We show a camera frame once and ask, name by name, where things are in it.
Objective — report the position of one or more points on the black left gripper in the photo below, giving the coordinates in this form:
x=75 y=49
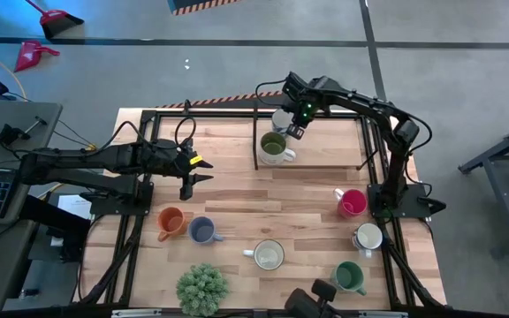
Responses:
x=175 y=159

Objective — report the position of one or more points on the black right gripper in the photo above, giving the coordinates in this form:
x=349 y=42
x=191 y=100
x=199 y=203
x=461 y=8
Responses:
x=298 y=88

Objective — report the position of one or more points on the white blue floral mug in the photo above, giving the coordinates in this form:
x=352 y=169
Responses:
x=368 y=237
x=279 y=119

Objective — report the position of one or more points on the white mug green inside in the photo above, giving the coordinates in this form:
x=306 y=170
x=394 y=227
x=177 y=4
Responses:
x=273 y=146

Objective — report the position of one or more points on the orange faceted mug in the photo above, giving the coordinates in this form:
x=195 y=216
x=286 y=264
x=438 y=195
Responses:
x=171 y=221

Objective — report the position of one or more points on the grey-blue faceted mug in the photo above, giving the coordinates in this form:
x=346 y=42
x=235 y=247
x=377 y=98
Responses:
x=202 y=230

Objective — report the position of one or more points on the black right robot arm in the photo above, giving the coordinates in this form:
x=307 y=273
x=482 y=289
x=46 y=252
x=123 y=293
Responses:
x=369 y=103

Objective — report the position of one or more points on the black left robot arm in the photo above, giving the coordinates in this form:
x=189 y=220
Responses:
x=82 y=161

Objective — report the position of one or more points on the black metal wooden mug rack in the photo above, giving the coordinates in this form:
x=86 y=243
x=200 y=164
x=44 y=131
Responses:
x=325 y=141

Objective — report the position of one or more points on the black orange striped strip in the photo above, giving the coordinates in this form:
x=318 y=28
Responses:
x=201 y=5
x=219 y=100

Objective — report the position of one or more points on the artificial green plant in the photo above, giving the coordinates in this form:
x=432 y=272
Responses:
x=202 y=289

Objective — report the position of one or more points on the white paper sheet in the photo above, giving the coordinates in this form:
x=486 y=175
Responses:
x=74 y=206

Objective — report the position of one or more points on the grey desk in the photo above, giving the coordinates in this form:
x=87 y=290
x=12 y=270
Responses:
x=16 y=115

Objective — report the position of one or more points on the black clamp tool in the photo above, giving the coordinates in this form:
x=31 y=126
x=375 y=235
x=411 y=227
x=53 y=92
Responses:
x=7 y=132

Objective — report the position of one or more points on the red broom black bristles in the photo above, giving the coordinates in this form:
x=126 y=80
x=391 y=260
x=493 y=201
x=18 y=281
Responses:
x=60 y=22

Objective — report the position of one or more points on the red dustpan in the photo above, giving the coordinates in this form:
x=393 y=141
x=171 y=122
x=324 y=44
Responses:
x=29 y=53

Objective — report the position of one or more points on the grey metal stand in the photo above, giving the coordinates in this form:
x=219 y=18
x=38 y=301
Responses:
x=502 y=176

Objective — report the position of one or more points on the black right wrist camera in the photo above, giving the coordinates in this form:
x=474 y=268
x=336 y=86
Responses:
x=305 y=112

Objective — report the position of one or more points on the black table-level camera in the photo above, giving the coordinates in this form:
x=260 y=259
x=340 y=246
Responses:
x=307 y=305

